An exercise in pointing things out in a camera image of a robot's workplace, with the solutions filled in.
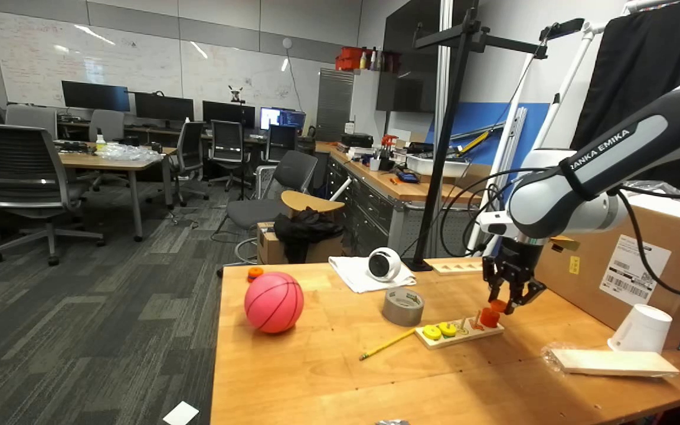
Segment blue wall panel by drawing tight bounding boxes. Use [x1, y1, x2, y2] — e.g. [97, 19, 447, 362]
[432, 98, 553, 243]

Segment black computer monitor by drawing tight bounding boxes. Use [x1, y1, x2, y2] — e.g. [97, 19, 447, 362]
[200, 98, 257, 131]
[132, 89, 199, 124]
[60, 77, 132, 115]

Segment yellow pencil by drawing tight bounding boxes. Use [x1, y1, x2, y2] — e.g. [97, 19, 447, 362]
[357, 326, 421, 362]

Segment black office chair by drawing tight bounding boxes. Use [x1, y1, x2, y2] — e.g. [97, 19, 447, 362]
[206, 115, 255, 197]
[172, 115, 210, 207]

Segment black wall screen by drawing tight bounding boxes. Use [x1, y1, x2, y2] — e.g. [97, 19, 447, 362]
[375, 0, 441, 115]

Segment light wooden peg strip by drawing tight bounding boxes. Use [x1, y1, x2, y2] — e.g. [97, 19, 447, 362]
[422, 255, 486, 276]

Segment wooden stool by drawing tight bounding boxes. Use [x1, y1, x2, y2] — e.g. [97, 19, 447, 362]
[280, 185, 349, 220]

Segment white plastic-wrapped foam board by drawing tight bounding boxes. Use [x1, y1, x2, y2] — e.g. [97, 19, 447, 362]
[545, 342, 680, 383]

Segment grey padded office chair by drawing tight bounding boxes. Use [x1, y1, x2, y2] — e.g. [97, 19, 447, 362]
[225, 145, 322, 238]

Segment white tripod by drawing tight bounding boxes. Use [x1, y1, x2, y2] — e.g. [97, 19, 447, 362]
[464, 17, 608, 259]

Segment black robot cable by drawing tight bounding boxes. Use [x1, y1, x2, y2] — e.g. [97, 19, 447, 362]
[438, 164, 680, 307]

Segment white paper sheet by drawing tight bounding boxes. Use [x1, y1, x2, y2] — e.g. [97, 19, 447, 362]
[161, 398, 200, 425]

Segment white paper cup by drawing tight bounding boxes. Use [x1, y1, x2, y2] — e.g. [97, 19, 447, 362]
[604, 302, 675, 355]

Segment white plastic bin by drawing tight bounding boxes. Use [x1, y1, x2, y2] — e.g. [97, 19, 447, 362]
[403, 151, 472, 181]

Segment pink basketball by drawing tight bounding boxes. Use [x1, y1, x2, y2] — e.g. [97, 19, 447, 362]
[243, 272, 308, 338]

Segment red bag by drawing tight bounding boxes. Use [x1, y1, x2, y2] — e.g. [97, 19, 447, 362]
[334, 45, 363, 76]

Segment black camera stand pole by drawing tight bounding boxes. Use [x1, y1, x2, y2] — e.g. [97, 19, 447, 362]
[409, 5, 550, 274]

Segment white paper pad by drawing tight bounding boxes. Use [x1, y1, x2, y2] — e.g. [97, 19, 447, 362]
[327, 253, 419, 295]

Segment grey metal cabinet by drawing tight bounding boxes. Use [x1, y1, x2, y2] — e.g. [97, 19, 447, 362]
[314, 65, 357, 143]

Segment white round webcam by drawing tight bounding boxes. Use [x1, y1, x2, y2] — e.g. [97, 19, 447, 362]
[367, 246, 407, 285]

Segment grey tape roll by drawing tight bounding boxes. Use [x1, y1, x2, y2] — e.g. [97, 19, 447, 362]
[380, 285, 428, 328]

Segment black backpack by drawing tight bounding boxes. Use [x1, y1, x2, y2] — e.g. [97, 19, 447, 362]
[271, 204, 348, 263]

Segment light grey office chair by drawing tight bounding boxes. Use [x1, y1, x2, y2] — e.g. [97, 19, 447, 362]
[87, 105, 128, 145]

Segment grey mesh office chair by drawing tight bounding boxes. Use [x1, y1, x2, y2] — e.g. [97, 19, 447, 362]
[0, 120, 110, 268]

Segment black cloth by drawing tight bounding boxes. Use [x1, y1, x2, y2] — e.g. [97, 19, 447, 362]
[572, 0, 680, 188]

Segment white plastic packing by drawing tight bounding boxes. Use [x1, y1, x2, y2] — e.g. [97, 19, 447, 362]
[625, 181, 680, 228]

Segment white numbered peg board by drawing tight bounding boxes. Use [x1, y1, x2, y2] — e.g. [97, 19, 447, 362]
[413, 312, 507, 349]

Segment long wooden workbench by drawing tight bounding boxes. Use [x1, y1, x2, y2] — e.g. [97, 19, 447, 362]
[313, 139, 485, 259]

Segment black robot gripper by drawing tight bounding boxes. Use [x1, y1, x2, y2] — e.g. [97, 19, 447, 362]
[480, 238, 547, 312]

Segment wooden desk grey legs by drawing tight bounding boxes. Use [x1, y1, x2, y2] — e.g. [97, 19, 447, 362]
[58, 142, 180, 243]

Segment monitor with blue screen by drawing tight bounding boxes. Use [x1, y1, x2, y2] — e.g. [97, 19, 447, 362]
[257, 105, 310, 131]

